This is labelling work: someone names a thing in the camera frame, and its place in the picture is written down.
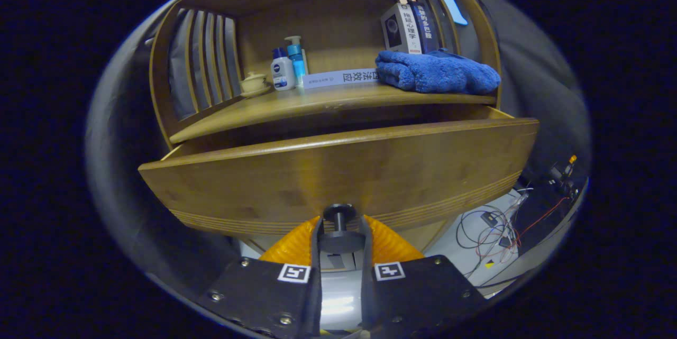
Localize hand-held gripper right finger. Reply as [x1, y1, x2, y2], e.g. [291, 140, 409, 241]
[361, 215, 487, 338]

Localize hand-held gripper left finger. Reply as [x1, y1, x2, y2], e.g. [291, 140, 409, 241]
[197, 215, 323, 338]

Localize wooden drawer with black knob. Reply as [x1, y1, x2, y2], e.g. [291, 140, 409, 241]
[139, 105, 540, 255]

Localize wooden countertop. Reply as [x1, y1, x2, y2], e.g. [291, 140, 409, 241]
[168, 83, 498, 145]

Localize wooden cabinet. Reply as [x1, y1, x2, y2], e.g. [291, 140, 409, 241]
[150, 0, 502, 271]

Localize flat white book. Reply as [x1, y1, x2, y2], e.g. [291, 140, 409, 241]
[303, 68, 379, 90]

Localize beige lidded teacup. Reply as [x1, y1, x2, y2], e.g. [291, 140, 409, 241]
[239, 71, 272, 98]

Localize white lotion bottle blue cap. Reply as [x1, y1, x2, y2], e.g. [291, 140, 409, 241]
[270, 47, 296, 91]

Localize black device with orange tip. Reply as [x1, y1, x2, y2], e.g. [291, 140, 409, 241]
[547, 154, 580, 197]

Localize blue pump bottle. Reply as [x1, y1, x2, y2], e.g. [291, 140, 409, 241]
[285, 35, 309, 87]

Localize blue folded towel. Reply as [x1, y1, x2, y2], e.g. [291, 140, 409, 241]
[375, 48, 501, 95]

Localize upright white grey book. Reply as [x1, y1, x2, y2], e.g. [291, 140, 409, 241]
[380, 3, 424, 55]

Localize upright dark blue book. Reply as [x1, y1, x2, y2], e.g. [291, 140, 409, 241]
[410, 1, 441, 54]

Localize tangled floor cables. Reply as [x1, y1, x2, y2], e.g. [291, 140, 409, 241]
[456, 186, 574, 289]

